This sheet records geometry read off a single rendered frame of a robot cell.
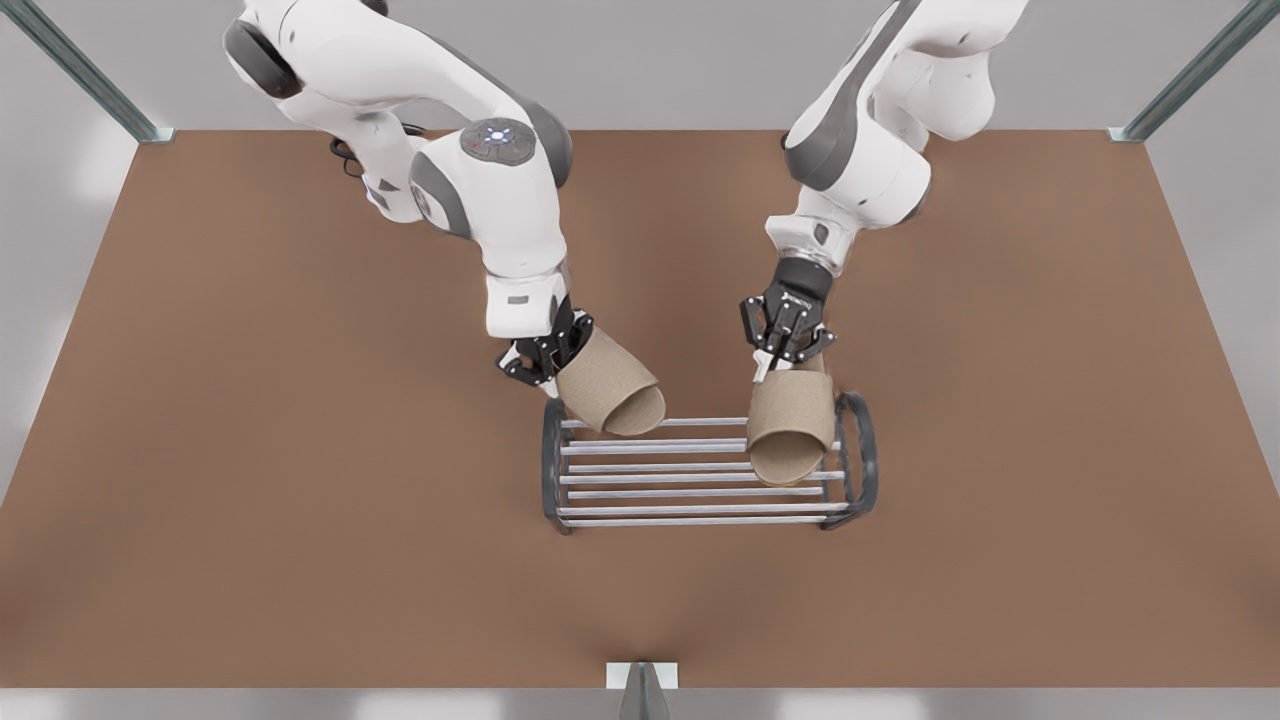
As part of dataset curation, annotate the black cable loop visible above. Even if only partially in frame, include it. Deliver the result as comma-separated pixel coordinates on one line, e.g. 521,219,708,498
329,122,429,181

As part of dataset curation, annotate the grey metal shoe rack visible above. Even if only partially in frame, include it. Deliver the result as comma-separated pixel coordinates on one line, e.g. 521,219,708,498
541,391,880,535

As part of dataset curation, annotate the silver frame post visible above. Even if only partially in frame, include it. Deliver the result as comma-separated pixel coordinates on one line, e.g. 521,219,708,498
606,661,679,720
0,0,176,144
1107,0,1280,144

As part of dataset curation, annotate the tan slipper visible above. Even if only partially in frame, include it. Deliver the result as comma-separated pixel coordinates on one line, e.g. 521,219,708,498
555,324,667,437
746,355,837,488

